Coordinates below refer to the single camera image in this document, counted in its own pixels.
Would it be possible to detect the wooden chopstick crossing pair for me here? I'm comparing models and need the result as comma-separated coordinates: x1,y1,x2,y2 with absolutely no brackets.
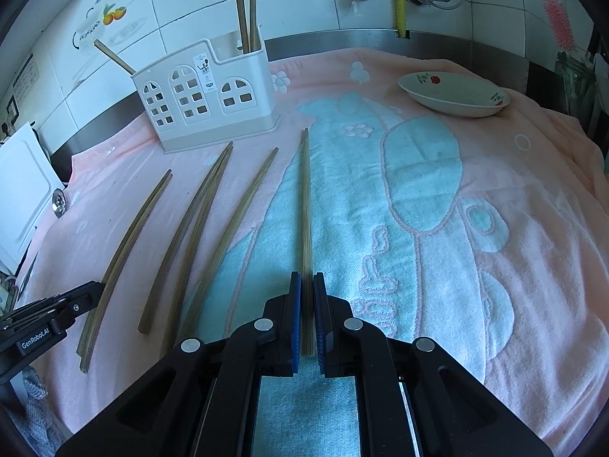
177,147,279,339
300,129,315,357

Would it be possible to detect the wooden chopstick gripper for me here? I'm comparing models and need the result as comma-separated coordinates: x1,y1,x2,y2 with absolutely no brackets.
235,0,251,54

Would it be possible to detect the metal ladle spoon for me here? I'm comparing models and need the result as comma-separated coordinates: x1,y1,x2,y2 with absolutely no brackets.
20,189,68,293

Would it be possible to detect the white microwave oven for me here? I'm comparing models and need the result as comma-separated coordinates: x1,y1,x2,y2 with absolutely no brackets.
0,124,63,275

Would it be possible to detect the white plastic utensil holder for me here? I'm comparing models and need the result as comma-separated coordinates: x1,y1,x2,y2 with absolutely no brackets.
132,31,279,153

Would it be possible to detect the white ceramic bowl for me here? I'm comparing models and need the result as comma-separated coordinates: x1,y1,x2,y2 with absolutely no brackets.
397,71,511,119

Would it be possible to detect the chopstick in holder left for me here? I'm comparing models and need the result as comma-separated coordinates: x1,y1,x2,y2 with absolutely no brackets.
94,39,136,75

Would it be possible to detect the chopstick in holder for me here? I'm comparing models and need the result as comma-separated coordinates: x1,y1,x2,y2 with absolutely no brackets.
249,0,259,52
94,39,136,75

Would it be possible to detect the chopstick in holder right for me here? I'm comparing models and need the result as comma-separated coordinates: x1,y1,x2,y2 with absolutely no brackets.
249,0,259,52

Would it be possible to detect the glass jar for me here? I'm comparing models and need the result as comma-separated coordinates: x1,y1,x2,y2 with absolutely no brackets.
555,51,608,133

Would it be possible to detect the pink bottle brush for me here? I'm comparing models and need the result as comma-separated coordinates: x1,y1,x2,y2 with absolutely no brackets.
542,0,577,53

